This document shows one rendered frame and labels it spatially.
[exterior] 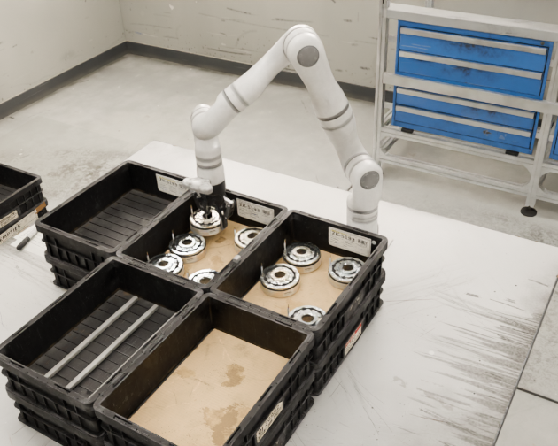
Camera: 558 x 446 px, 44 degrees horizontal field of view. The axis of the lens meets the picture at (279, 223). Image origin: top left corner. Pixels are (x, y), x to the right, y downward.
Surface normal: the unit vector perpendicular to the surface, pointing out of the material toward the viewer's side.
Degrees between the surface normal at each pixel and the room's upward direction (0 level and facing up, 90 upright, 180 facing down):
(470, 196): 0
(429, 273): 0
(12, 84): 90
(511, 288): 0
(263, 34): 90
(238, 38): 90
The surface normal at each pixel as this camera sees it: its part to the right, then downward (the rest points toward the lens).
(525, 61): -0.50, 0.52
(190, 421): -0.04, -0.82
